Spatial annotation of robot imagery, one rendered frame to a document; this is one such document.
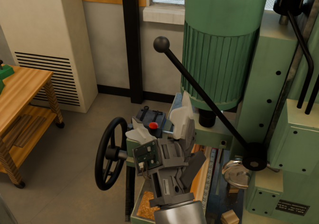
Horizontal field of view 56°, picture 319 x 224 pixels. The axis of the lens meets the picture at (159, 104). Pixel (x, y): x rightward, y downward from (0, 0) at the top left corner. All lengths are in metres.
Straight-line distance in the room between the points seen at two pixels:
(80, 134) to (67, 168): 0.33
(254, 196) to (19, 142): 1.72
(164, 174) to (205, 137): 0.41
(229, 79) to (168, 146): 0.27
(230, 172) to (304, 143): 0.26
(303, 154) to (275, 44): 0.24
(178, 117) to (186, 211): 0.16
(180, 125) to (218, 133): 0.36
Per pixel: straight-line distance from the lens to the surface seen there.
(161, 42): 0.62
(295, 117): 0.67
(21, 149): 2.21
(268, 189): 0.82
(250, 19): 0.67
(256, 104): 0.78
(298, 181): 0.93
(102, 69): 2.60
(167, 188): 0.54
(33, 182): 2.24
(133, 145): 1.04
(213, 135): 0.93
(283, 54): 0.70
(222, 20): 0.64
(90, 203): 2.04
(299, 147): 0.71
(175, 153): 0.57
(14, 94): 2.09
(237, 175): 0.88
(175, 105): 1.24
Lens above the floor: 1.73
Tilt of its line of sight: 42 degrees down
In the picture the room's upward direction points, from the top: straight up
